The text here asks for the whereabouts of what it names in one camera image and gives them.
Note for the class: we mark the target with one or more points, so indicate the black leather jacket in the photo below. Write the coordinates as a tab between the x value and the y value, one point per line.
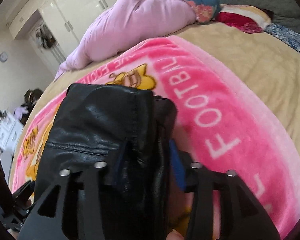
94	120

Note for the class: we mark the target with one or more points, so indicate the blue floral pillow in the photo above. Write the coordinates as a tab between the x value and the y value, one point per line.
202	3

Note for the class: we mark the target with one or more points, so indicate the pink cartoon football blanket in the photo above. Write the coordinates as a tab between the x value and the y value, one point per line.
220	122

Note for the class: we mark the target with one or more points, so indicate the white glossy wardrobe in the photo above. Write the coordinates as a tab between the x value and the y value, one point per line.
66	20

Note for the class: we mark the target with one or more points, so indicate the navy patterned pillow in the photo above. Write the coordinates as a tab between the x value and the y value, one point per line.
284	34

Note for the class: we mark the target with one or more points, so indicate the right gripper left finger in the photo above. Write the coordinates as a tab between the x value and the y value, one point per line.
88	204

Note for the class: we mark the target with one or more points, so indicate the hanging bags on door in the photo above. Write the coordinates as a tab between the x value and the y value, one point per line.
44	39

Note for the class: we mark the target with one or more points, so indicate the dark clothes pile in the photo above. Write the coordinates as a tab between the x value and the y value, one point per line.
22	113

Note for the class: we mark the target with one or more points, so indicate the red striped pillow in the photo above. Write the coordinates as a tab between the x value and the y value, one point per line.
246	18

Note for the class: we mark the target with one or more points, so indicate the person right hand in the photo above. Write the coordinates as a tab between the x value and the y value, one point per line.
174	235

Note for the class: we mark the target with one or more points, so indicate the beige bed sheet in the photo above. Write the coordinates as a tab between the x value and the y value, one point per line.
269	67

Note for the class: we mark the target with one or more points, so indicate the white drawer dresser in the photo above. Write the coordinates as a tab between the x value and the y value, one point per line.
10	131

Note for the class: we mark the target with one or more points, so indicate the light pink quilt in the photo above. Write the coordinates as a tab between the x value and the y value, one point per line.
124	25

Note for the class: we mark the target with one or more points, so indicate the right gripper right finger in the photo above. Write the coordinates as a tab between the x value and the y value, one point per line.
242	216

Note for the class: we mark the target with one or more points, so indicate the round wall clock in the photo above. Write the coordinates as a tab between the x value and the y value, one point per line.
3	57

